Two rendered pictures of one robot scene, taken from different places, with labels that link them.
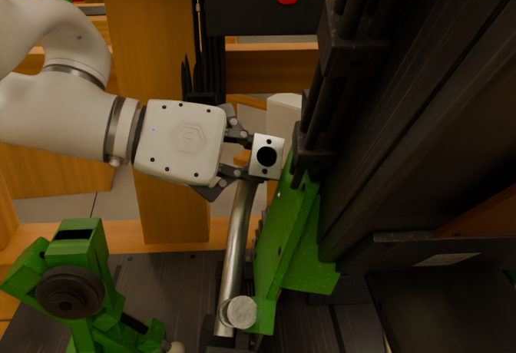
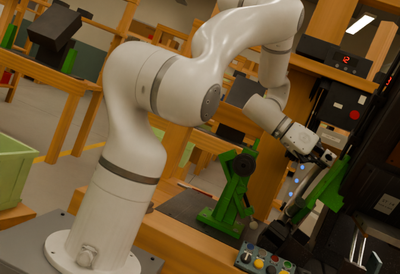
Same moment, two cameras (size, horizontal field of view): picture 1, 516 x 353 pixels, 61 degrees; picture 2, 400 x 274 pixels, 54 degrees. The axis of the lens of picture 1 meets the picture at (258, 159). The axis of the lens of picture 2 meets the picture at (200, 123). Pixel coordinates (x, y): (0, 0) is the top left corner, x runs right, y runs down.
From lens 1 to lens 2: 0.90 m
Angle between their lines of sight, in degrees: 29
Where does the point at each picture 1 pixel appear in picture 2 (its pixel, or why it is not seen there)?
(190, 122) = (306, 133)
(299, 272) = (328, 195)
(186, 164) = (300, 144)
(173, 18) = (301, 112)
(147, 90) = not seen: hidden behind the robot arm
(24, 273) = (230, 152)
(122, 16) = not seen: hidden behind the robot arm
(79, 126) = (274, 115)
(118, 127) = (285, 122)
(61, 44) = (277, 93)
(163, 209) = (251, 193)
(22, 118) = (259, 106)
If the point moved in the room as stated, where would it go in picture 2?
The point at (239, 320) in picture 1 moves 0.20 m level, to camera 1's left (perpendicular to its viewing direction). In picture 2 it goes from (298, 203) to (238, 176)
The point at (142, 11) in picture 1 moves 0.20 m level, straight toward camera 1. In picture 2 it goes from (291, 105) to (301, 106)
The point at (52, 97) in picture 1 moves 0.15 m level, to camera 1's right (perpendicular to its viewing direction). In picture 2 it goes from (269, 105) to (312, 122)
